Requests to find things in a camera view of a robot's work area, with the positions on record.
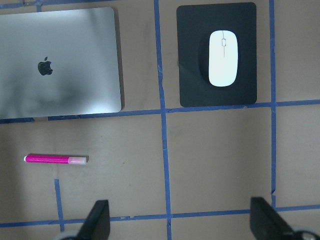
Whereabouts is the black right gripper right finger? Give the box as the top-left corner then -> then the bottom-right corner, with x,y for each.
249,197 -> 295,240

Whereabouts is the pink marker pen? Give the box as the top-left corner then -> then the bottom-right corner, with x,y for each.
23,154 -> 87,165

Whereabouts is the white computer mouse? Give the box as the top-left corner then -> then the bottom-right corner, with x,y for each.
208,30 -> 239,88

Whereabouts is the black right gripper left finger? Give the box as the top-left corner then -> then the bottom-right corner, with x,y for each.
76,200 -> 110,240

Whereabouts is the silver laptop notebook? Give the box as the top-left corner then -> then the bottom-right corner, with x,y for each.
0,7 -> 122,119

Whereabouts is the black mousepad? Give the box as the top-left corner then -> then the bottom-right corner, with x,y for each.
176,2 -> 257,107

